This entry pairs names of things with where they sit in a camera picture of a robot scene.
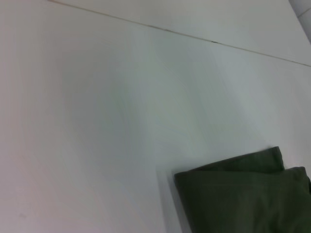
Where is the dark green FREE! t-shirt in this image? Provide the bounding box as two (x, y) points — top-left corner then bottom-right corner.
(174, 146), (311, 233)

